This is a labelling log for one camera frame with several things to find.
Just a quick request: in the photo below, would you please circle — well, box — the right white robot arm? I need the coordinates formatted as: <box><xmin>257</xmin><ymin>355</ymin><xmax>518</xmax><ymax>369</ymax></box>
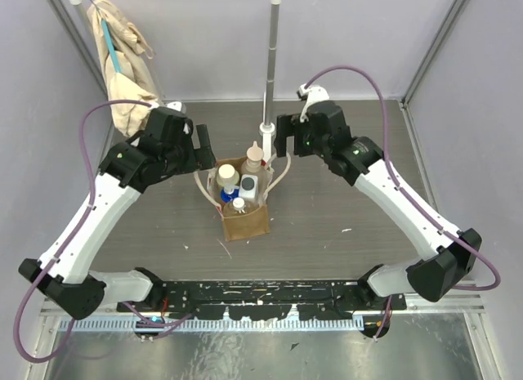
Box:
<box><xmin>275</xmin><ymin>101</ymin><xmax>482</xmax><ymax>310</ymax></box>

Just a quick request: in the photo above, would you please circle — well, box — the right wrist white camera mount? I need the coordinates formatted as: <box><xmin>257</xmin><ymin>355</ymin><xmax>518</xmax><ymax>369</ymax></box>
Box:
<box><xmin>297</xmin><ymin>83</ymin><xmax>330</xmax><ymax>123</ymax></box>

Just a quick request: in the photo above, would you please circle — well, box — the blue clothes hanger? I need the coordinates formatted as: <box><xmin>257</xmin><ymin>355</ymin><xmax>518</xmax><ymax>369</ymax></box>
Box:
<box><xmin>101</xmin><ymin>19</ymin><xmax>121</xmax><ymax>73</ymax></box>

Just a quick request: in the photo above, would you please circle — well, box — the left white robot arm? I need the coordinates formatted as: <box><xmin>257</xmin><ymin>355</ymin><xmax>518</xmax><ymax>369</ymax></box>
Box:
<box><xmin>19</xmin><ymin>106</ymin><xmax>217</xmax><ymax>320</ymax></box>

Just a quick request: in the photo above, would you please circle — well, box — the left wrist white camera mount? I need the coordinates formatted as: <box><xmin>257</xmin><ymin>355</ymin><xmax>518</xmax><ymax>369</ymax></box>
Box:
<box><xmin>150</xmin><ymin>101</ymin><xmax>186</xmax><ymax>114</ymax></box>

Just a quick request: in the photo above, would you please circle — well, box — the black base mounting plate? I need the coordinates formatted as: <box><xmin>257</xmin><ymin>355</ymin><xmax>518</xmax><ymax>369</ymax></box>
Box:
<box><xmin>130</xmin><ymin>279</ymin><xmax>407</xmax><ymax>321</ymax></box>

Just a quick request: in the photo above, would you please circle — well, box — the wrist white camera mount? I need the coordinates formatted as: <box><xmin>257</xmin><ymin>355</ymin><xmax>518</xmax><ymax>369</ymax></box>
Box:
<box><xmin>297</xmin><ymin>83</ymin><xmax>330</xmax><ymax>123</ymax></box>
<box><xmin>150</xmin><ymin>101</ymin><xmax>186</xmax><ymax>114</ymax></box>

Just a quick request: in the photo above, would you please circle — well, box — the beige pump bottle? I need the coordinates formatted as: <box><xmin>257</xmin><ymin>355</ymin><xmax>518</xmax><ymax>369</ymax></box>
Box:
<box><xmin>240</xmin><ymin>141</ymin><xmax>264</xmax><ymax>179</ymax></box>

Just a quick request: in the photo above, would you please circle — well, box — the clear amber liquid bottle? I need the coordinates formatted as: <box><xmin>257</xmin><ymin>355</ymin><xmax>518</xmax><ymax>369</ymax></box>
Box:
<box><xmin>222</xmin><ymin>197</ymin><xmax>258</xmax><ymax>217</ymax></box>

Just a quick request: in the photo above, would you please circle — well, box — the beige hanging cloth garment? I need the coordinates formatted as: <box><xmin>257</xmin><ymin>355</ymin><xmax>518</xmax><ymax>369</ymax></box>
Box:
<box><xmin>86</xmin><ymin>0</ymin><xmax>164</xmax><ymax>138</ymax></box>

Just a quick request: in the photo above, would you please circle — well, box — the brown canvas tote bag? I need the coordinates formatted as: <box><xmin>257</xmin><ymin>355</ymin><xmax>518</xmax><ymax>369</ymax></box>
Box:
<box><xmin>193</xmin><ymin>152</ymin><xmax>291</xmax><ymax>242</ymax></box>

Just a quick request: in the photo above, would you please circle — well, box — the metal clothes rack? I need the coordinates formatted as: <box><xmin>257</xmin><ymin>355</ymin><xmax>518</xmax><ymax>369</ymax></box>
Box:
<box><xmin>65</xmin><ymin>0</ymin><xmax>284</xmax><ymax>163</ymax></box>

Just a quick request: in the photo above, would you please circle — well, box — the slotted cable duct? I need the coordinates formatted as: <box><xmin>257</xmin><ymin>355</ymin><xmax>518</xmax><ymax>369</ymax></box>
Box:
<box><xmin>73</xmin><ymin>315</ymin><xmax>364</xmax><ymax>333</ymax></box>

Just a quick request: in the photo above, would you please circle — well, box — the orange blue spray bottle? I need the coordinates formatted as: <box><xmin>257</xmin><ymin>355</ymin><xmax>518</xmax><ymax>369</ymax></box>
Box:
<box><xmin>220</xmin><ymin>186</ymin><xmax>239</xmax><ymax>203</ymax></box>

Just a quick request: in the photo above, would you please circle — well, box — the white bottle grey cap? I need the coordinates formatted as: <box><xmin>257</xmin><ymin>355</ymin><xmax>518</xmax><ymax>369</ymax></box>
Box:
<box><xmin>239</xmin><ymin>174</ymin><xmax>259</xmax><ymax>203</ymax></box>

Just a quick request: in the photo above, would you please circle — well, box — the green bottle beige cap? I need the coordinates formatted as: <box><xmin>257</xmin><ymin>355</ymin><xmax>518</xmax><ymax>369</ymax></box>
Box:
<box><xmin>216</xmin><ymin>163</ymin><xmax>240</xmax><ymax>189</ymax></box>

